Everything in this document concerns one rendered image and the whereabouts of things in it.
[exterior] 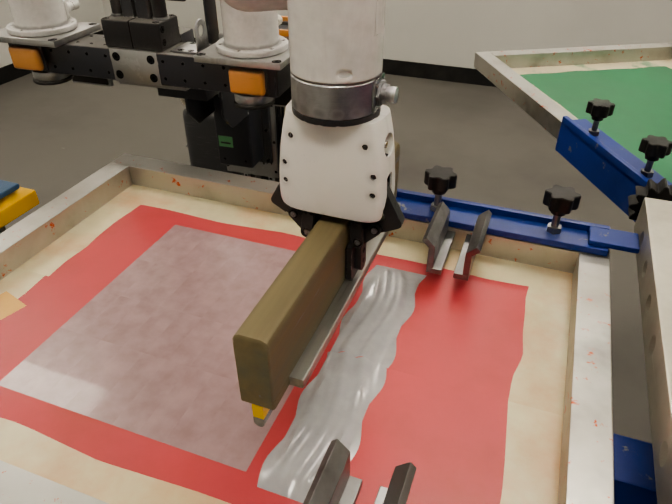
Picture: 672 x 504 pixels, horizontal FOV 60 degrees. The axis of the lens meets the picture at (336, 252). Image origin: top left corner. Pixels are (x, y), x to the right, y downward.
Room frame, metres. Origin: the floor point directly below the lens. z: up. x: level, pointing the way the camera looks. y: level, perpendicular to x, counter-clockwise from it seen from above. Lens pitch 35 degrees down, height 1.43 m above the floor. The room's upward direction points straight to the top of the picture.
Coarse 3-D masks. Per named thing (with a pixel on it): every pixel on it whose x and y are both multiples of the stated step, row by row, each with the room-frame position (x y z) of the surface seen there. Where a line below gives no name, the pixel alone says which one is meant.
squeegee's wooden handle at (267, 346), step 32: (320, 224) 0.45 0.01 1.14; (320, 256) 0.40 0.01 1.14; (288, 288) 0.36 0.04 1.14; (320, 288) 0.39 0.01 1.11; (256, 320) 0.32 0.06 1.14; (288, 320) 0.33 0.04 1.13; (320, 320) 0.39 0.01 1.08; (256, 352) 0.30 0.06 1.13; (288, 352) 0.33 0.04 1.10; (256, 384) 0.30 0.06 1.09; (288, 384) 0.33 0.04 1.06
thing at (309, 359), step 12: (372, 240) 0.52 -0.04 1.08; (372, 252) 0.50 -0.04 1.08; (360, 276) 0.46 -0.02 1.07; (348, 288) 0.44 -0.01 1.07; (336, 300) 0.42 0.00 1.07; (348, 300) 0.42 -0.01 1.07; (336, 312) 0.40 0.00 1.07; (324, 324) 0.39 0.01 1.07; (336, 324) 0.39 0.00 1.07; (312, 336) 0.37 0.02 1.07; (324, 336) 0.37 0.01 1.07; (312, 348) 0.36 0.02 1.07; (324, 348) 0.37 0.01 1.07; (300, 360) 0.34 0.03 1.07; (312, 360) 0.34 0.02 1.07; (300, 372) 0.33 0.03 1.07; (312, 372) 0.34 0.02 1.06; (300, 384) 0.32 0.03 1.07
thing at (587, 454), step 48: (96, 192) 0.79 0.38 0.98; (192, 192) 0.83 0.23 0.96; (240, 192) 0.80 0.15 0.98; (0, 240) 0.65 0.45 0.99; (48, 240) 0.69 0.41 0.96; (576, 288) 0.55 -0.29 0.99; (576, 336) 0.46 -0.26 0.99; (576, 384) 0.39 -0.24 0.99; (576, 432) 0.33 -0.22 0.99; (0, 480) 0.29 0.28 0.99; (48, 480) 0.29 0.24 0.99; (576, 480) 0.29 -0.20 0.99
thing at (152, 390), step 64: (0, 320) 0.53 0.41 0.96; (64, 320) 0.53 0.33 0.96; (128, 320) 0.52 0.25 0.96; (192, 320) 0.52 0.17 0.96; (0, 384) 0.42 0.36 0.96; (64, 384) 0.42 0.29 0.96; (128, 384) 0.42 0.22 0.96; (192, 384) 0.42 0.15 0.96; (384, 384) 0.42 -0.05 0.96; (128, 448) 0.34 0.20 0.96; (192, 448) 0.34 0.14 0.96; (256, 448) 0.34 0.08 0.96; (384, 448) 0.34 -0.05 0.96; (448, 448) 0.34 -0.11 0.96
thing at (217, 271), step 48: (96, 240) 0.70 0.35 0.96; (144, 240) 0.70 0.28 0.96; (192, 240) 0.70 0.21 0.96; (240, 240) 0.70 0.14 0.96; (288, 240) 0.70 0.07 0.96; (96, 288) 0.59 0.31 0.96; (144, 288) 0.59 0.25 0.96; (192, 288) 0.59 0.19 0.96; (240, 288) 0.59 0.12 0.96; (432, 288) 0.59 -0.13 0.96; (480, 288) 0.59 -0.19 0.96; (336, 336) 0.50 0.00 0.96; (432, 336) 0.50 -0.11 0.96; (480, 336) 0.50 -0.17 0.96; (480, 384) 0.42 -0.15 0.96
